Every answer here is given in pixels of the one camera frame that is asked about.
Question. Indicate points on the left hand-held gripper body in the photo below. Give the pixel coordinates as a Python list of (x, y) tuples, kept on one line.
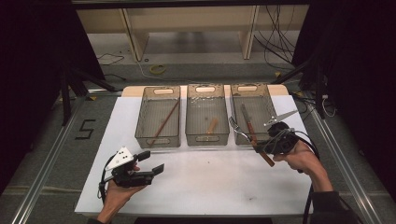
[(124, 174)]

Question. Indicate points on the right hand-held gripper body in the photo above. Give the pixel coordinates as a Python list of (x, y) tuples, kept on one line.
[(281, 138)]

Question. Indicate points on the brown wooden chopstick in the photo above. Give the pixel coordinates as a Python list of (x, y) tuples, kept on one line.
[(162, 125), (165, 123)]

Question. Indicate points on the smoked clear plastic bin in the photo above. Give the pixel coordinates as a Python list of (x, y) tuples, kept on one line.
[(157, 118), (202, 109), (264, 102)]

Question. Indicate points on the small wooden spoon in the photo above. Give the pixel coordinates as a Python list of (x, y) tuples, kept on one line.
[(212, 126)]

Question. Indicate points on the person's left hand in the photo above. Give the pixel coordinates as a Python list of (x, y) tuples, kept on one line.
[(116, 196)]

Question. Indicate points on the person's right hand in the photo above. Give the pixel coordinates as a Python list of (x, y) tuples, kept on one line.
[(303, 160)]

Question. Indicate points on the white table sheet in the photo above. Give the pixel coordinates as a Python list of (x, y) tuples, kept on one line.
[(202, 180)]

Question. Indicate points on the black metal stand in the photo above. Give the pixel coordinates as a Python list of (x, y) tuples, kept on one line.
[(319, 93)]

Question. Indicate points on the yellow tape roll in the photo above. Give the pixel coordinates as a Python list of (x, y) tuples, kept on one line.
[(157, 69)]

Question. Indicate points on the black curtain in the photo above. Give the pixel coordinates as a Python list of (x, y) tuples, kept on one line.
[(34, 77), (358, 77)]

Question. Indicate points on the black tripod stand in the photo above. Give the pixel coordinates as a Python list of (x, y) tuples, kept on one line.
[(66, 93)]

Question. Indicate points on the aluminium floor rail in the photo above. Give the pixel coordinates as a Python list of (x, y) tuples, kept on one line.
[(46, 161), (342, 155)]

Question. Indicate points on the beige wooden desk frame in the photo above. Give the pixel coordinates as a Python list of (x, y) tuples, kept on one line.
[(137, 37)]

